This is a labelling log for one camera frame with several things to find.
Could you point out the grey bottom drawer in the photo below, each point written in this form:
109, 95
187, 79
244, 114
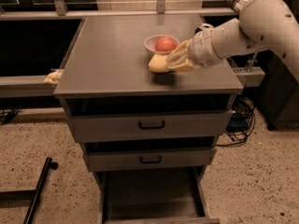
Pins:
153, 196

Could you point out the yellow rag on rail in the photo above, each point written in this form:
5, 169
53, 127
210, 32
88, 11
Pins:
54, 77

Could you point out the blue soda can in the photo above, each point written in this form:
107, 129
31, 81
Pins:
203, 27

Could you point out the grey top drawer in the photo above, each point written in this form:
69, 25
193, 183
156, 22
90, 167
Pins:
148, 117

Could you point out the dark cabinet at right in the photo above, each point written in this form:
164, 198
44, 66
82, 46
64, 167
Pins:
278, 95

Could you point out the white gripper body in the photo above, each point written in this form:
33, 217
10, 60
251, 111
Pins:
202, 48

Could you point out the grey middle drawer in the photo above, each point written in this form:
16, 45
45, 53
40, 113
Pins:
149, 154

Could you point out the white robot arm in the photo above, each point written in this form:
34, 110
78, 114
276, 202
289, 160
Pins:
261, 25

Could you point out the grey metal rail frame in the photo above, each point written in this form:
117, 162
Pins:
21, 75

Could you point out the white bowl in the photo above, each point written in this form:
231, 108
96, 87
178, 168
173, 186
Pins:
150, 43

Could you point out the orange fruit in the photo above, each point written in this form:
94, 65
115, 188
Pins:
165, 44

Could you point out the black metal bar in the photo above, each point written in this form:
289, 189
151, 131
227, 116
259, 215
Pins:
29, 197

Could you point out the grey drawer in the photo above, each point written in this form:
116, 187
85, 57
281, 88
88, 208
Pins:
148, 117
149, 154
153, 196

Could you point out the white power strip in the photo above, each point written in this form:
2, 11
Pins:
236, 5

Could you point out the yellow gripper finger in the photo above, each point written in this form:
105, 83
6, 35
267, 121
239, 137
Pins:
185, 66
180, 54

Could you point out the yellow sponge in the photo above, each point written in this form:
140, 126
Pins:
157, 64

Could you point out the grey drawer cabinet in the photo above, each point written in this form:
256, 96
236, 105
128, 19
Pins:
108, 59

